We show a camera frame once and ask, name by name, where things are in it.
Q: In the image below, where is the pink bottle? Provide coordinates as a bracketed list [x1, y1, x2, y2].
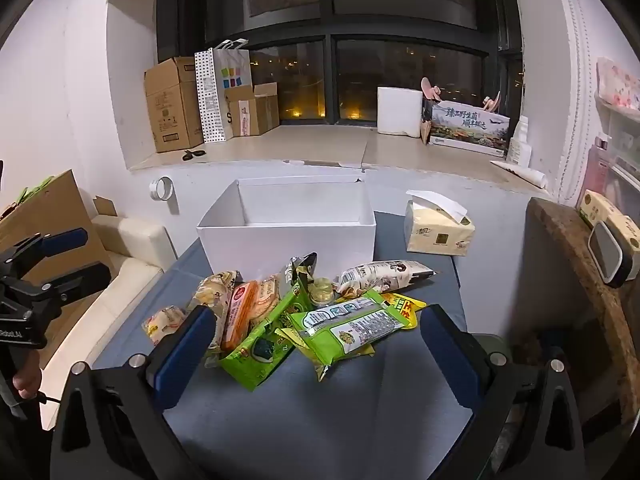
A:
[582, 137, 612, 202]

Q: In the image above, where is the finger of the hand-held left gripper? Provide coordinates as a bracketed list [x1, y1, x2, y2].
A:
[0, 228, 88, 281]
[30, 265, 112, 311]

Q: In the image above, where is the person's left hand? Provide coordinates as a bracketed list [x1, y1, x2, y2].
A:
[12, 360, 43, 400]

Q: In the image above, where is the cream soft tissue pack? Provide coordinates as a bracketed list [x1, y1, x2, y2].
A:
[405, 190, 476, 257]

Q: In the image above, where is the person's left forearm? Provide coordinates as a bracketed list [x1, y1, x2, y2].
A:
[0, 395, 48, 480]

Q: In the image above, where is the small pale yellow snack packet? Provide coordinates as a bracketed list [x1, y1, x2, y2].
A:
[141, 305, 188, 346]

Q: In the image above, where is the grey white device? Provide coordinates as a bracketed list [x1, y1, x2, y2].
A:
[586, 220, 640, 288]

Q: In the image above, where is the large green snack packet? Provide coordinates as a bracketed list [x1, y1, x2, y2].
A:
[207, 280, 311, 391]

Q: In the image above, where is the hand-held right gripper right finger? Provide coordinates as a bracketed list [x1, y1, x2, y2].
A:
[420, 304, 586, 480]

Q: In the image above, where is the white tube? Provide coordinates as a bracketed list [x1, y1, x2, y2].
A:
[490, 159, 549, 190]

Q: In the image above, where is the round wooden table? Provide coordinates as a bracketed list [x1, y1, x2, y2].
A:
[525, 197, 640, 413]

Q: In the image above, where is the tall cardboard box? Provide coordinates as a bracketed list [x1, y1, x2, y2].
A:
[144, 56, 206, 154]

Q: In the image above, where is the orange sausage packet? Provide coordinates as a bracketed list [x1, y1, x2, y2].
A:
[222, 280, 261, 352]

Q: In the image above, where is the small open cardboard box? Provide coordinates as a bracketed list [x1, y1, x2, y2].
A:
[225, 82, 281, 137]

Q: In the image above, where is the landscape printed box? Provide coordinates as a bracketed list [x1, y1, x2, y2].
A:
[422, 97, 511, 157]

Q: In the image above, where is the white brown snack packet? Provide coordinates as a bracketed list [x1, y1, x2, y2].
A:
[336, 259, 437, 295]

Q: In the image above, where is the clear jelly cup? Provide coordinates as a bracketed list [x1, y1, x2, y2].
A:
[307, 277, 336, 308]

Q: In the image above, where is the black cable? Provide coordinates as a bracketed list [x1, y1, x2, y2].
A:
[20, 391, 64, 407]

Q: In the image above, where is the dark window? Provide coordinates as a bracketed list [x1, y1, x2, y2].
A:
[157, 0, 524, 128]

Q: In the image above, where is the green stool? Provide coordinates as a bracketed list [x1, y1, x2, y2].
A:
[470, 332, 512, 367]

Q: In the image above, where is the white bottle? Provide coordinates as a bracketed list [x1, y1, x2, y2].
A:
[507, 116, 534, 167]

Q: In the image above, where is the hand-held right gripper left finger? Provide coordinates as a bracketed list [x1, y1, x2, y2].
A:
[50, 305, 217, 480]

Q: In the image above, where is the white dotted paper bag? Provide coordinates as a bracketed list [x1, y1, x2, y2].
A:
[195, 39, 253, 144]

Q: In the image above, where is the black gold snack packet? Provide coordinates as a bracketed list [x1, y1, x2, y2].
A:
[284, 252, 319, 287]

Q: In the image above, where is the white box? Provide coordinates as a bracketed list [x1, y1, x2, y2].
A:
[196, 176, 377, 282]

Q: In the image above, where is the clear bread snack packet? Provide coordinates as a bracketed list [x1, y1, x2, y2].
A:
[187, 270, 242, 351]

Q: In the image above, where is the green snack packet white label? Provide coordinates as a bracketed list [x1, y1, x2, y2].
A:
[277, 290, 403, 382]

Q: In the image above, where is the green paper item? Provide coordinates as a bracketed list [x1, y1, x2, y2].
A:
[15, 176, 56, 207]

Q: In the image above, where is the cream sofa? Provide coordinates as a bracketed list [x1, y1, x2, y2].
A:
[40, 212, 167, 411]

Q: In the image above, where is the peach snack packet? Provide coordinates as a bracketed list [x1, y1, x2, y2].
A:
[250, 275, 282, 322]

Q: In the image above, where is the yellow tissue box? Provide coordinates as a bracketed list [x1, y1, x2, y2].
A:
[577, 190, 640, 256]

